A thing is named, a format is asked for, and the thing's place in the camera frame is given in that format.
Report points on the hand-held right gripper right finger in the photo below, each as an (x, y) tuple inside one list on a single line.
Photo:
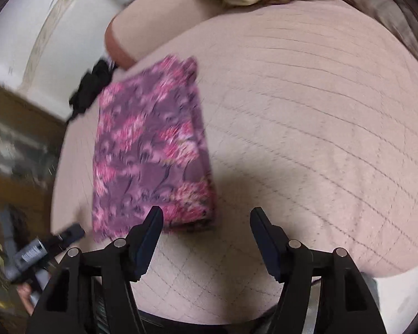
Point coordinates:
[(264, 240)]

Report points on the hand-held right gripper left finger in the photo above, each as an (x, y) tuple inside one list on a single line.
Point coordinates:
[(150, 236)]

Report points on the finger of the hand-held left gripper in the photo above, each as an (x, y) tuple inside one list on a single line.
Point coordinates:
[(71, 233)]

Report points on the purple pink floral garment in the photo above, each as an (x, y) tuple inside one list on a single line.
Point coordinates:
[(149, 146)]

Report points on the black clothes pile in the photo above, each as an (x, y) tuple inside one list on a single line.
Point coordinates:
[(90, 87)]

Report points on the person's left hand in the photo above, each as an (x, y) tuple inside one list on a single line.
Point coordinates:
[(25, 294)]

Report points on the dark wooden cabinet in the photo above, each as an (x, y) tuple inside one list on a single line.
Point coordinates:
[(17, 146)]

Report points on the pink quilted bed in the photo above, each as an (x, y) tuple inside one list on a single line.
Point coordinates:
[(299, 128)]

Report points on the pink and brown bolster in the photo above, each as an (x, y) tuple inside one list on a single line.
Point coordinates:
[(132, 38)]

